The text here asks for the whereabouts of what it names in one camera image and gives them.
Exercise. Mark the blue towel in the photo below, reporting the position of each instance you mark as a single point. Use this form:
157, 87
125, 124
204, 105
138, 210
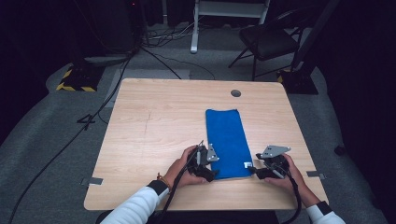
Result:
229, 140

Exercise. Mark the black yellow striped stand base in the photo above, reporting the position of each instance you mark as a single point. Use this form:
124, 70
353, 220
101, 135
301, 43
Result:
81, 79

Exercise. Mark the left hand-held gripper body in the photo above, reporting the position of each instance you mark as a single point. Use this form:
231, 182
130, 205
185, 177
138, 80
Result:
204, 157

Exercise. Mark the person's left hand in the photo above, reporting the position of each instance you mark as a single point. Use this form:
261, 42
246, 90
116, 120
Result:
180, 169

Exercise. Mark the dark equipment cabinet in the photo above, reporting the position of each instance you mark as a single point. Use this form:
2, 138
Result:
106, 25

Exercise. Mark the white desk frame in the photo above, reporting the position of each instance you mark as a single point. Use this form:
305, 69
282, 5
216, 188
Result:
224, 9

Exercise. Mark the grey tape piece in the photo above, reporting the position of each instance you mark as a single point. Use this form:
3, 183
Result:
92, 181
316, 174

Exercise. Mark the black folding chair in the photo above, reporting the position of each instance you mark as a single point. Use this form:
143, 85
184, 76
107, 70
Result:
269, 42

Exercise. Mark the person's right hand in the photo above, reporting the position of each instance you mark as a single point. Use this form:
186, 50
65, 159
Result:
292, 177

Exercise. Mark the grey table grommet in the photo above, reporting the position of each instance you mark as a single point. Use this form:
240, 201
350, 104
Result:
236, 93

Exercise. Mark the black stand base with pole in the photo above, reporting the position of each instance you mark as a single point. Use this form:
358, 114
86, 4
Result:
302, 79

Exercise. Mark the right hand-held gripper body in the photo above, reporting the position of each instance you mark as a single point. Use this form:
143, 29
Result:
275, 157

